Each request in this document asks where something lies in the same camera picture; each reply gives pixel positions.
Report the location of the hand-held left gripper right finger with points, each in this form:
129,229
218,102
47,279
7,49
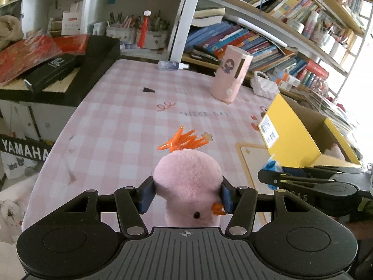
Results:
227,195

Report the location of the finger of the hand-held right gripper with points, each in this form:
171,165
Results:
320,170
291,182

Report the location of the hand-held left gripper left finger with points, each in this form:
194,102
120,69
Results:
147,195

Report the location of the pink paw plush toy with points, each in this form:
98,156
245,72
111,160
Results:
335,151

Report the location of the small blue white toy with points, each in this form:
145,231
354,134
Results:
272,165

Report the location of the yellow cardboard box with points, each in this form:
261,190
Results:
288,140

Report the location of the pink chick plush toy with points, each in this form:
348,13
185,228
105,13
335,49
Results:
186,178

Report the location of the person's right forearm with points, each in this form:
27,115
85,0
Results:
361,229

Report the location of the stack of papers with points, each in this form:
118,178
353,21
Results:
335,108

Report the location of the orange blue carton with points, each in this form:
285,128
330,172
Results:
288,78

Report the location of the red boxed book set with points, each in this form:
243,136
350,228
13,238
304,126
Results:
313,73

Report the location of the white quilted mini purse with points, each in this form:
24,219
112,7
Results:
265,86

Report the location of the black triangular scrap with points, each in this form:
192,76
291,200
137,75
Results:
148,90

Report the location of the white cabinet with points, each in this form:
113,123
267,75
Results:
49,122

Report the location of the pink cylindrical humidifier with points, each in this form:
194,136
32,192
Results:
230,73

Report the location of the black keyboard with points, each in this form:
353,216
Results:
26,148

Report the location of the small spray bottle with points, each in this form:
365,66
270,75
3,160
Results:
169,65

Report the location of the black textured case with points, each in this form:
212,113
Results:
99,64

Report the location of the long row of leaning books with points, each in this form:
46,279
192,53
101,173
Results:
233,39

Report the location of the grey pen holder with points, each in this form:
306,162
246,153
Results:
157,39
121,35

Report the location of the black rectangular box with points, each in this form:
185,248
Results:
49,70

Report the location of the red tassel ornament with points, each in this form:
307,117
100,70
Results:
144,32

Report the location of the white wooden bookshelf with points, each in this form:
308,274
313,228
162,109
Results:
182,20

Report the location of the white red label card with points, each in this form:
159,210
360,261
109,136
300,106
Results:
71,23

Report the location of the white shelf unit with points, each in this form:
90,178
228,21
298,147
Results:
96,3

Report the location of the beige fluffy towel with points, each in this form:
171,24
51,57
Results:
10,32

